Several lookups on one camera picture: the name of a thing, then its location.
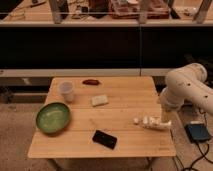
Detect white sponge block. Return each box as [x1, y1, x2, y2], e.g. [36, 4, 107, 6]
[91, 95, 108, 107]

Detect green bowl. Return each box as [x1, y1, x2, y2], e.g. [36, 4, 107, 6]
[36, 102, 71, 134]

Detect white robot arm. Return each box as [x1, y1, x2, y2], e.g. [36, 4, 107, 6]
[159, 63, 213, 122]

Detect translucent plastic cup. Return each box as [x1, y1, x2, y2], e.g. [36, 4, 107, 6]
[58, 82, 74, 102]

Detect long workbench shelf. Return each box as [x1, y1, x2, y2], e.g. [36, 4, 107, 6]
[0, 0, 213, 78]

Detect blue black power box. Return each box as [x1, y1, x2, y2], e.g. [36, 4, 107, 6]
[185, 124, 211, 143]

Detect black smartphone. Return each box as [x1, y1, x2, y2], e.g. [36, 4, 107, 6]
[92, 130, 117, 149]

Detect dark red sausage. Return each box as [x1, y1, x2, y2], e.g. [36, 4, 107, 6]
[82, 79, 100, 85]

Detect red tray on shelf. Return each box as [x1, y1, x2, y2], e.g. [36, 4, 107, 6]
[109, 0, 170, 19]

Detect wooden folding table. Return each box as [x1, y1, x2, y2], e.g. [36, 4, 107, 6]
[28, 77, 176, 159]

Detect white plastic bottle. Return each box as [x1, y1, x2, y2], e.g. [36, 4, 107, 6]
[142, 116, 172, 130]

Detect black cable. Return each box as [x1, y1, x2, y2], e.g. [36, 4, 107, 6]
[172, 107, 213, 171]

